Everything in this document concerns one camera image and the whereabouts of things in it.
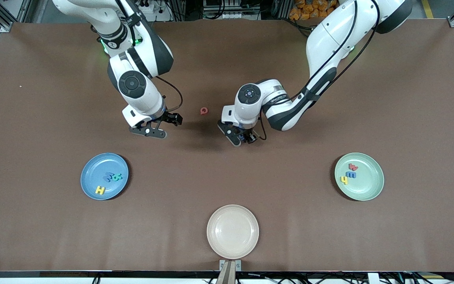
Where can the bag of orange items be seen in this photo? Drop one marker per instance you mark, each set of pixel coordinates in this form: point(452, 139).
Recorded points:
point(309, 10)

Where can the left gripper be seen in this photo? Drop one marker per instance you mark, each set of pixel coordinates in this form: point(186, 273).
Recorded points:
point(249, 136)

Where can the teal foam letter R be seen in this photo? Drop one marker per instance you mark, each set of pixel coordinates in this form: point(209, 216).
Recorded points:
point(118, 178)

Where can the yellow foam lowercase h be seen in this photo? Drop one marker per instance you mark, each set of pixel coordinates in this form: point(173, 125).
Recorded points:
point(344, 180)

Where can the green plate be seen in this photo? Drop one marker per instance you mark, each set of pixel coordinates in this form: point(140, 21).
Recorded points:
point(369, 185)

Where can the beige plate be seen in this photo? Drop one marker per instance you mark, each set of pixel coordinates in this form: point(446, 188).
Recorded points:
point(233, 231)

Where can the brown table cover sheet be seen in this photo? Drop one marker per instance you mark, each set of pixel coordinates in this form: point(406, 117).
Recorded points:
point(53, 236)

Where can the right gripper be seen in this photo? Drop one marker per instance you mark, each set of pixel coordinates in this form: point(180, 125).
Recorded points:
point(168, 116)

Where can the blue plate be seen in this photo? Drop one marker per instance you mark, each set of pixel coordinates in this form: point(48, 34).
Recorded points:
point(93, 173)

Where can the white power strip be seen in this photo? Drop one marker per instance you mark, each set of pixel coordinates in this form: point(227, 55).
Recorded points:
point(152, 8)

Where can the pink foam letter Q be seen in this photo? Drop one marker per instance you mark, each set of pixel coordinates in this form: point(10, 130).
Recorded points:
point(203, 111)

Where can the blue foam uppercase W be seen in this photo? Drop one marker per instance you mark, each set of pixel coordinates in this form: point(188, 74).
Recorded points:
point(108, 177)

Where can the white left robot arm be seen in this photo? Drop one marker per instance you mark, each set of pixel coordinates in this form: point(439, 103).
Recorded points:
point(329, 35)

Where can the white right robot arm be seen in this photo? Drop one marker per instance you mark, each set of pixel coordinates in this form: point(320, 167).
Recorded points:
point(148, 43)

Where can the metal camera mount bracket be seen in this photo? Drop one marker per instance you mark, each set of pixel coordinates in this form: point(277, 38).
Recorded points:
point(230, 272)

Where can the blue foam lowercase m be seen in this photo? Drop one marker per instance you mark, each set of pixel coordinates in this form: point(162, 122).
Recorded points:
point(352, 174)

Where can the pink foam lowercase w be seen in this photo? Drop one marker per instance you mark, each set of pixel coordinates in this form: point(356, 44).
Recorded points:
point(353, 167)

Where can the yellow foam uppercase H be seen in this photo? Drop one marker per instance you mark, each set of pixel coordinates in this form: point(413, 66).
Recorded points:
point(100, 190)

